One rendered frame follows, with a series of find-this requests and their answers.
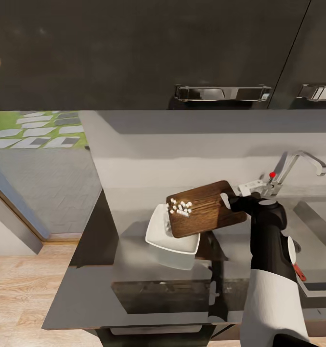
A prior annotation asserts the parer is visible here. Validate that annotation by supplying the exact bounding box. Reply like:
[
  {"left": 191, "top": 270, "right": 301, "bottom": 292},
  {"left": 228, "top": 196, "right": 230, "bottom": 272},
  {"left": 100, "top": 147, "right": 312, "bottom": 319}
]
[{"left": 293, "top": 263, "right": 306, "bottom": 281}]

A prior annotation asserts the cutting board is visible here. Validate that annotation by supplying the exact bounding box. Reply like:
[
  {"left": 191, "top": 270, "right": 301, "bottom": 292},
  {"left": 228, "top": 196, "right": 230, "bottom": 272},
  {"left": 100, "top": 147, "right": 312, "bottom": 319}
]
[{"left": 166, "top": 180, "right": 248, "bottom": 239}]

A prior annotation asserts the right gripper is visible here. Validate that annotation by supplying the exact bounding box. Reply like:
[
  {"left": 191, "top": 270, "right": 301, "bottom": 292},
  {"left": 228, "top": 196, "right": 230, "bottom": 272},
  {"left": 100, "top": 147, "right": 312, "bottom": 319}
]
[{"left": 228, "top": 192, "right": 261, "bottom": 214}]

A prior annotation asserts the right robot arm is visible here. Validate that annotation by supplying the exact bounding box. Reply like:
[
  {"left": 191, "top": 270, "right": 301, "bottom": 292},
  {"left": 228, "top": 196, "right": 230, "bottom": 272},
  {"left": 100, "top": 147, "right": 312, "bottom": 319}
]
[{"left": 228, "top": 179, "right": 319, "bottom": 347}]

